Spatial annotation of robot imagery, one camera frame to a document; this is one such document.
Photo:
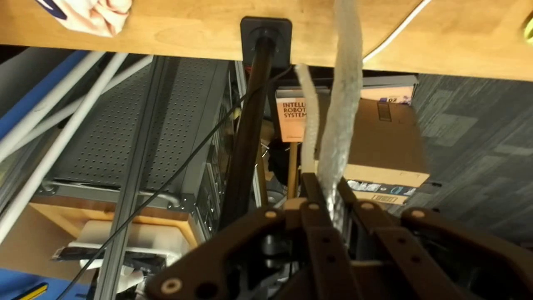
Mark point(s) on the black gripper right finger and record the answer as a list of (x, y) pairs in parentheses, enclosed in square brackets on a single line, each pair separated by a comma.
[(443, 251)]

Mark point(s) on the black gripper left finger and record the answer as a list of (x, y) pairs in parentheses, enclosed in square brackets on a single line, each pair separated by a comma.
[(267, 256)]

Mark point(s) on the white plastic pipe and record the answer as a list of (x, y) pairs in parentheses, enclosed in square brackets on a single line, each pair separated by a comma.
[(50, 101), (60, 144)]

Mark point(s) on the cardboard box with black tape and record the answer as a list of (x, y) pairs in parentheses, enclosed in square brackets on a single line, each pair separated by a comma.
[(388, 139)]

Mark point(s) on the black pole stand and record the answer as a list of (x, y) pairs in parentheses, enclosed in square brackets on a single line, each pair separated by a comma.
[(250, 139)]

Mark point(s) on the grey workbench with wooden top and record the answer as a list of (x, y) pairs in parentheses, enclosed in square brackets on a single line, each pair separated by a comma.
[(138, 127)]

